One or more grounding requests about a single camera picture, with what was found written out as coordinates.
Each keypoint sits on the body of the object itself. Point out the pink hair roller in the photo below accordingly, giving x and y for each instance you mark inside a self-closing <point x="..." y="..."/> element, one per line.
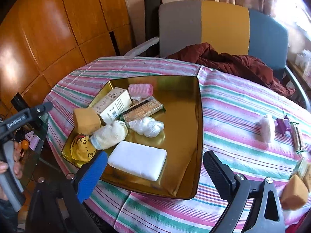
<point x="140" y="90"/>

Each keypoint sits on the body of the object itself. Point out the maroon crumpled cloth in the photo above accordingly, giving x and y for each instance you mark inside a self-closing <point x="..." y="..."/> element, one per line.
<point x="244" y="66"/>

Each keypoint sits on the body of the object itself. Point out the white fluffy puff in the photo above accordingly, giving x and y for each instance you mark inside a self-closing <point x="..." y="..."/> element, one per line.
<point x="267" y="128"/>

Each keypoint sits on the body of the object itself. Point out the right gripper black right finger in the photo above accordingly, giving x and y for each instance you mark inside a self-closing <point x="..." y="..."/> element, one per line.
<point x="221" y="175"/>

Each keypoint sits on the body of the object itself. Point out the wooden side desk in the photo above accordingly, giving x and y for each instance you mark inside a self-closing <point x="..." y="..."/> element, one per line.
<point x="303" y="79"/>

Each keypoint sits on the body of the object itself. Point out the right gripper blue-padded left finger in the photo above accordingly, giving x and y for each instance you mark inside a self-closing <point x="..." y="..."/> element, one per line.
<point x="88" y="175"/>

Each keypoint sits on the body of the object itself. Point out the orange wooden wall panel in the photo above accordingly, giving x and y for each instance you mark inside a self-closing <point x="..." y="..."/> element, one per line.
<point x="42" y="41"/>

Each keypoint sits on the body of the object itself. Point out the white plastic bag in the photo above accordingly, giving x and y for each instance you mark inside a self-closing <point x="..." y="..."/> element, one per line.
<point x="147" y="126"/>

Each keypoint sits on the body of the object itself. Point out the black rolled mat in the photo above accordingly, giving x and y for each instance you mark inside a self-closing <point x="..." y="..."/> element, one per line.
<point x="151" y="18"/>

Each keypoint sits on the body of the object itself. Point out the white medicine carton box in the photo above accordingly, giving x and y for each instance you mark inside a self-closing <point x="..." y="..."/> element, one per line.
<point x="113" y="104"/>

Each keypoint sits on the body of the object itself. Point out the grey yellow blue armchair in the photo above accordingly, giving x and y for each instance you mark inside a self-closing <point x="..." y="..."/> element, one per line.
<point x="231" y="29"/>

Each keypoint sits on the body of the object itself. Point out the oranges on side table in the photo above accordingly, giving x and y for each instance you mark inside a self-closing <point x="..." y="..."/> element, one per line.
<point x="25" y="144"/>

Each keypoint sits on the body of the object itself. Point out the yellow knitted hat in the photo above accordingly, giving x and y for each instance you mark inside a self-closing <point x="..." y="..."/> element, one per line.
<point x="82" y="149"/>

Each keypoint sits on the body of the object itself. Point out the gold rectangular tin box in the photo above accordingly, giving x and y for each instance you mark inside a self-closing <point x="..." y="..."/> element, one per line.
<point x="182" y="137"/>

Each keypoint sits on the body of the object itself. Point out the person's left hand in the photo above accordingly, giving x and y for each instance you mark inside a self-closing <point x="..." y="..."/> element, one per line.
<point x="9" y="164"/>

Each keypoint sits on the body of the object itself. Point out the cream sock ball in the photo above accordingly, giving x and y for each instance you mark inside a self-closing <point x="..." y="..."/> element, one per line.
<point x="109" y="135"/>

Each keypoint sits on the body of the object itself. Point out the yellow cube sponge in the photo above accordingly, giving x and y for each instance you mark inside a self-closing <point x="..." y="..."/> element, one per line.
<point x="86" y="120"/>

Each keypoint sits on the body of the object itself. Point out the small green white carton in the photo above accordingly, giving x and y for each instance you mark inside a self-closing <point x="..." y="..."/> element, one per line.
<point x="300" y="168"/>

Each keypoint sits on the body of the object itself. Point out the yellow wedge sponge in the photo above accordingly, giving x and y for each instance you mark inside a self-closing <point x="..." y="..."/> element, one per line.
<point x="294" y="195"/>

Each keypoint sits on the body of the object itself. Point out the white product boxes on desk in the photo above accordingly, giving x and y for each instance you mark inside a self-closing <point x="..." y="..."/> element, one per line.
<point x="303" y="61"/>

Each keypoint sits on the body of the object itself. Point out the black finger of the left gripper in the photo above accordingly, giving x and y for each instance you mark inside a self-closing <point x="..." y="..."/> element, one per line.
<point x="23" y="117"/>

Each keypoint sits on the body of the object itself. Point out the green cracker pack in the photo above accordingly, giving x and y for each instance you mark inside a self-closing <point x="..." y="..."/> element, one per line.
<point x="145" y="108"/>
<point x="297" y="135"/>

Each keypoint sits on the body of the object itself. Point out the white melamine sponge block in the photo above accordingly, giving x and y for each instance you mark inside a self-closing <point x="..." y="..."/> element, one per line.
<point x="138" y="160"/>

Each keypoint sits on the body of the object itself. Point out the purple origami paper piece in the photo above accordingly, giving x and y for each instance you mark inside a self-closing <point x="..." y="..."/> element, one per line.
<point x="283" y="125"/>

